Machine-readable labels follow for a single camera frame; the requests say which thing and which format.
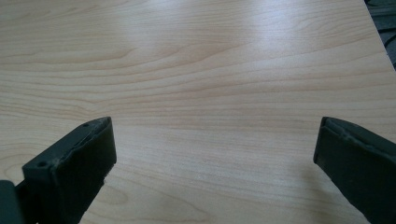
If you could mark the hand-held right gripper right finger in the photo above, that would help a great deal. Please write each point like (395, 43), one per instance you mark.
(358, 168)

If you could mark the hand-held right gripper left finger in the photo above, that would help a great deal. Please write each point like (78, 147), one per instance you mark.
(74, 174)

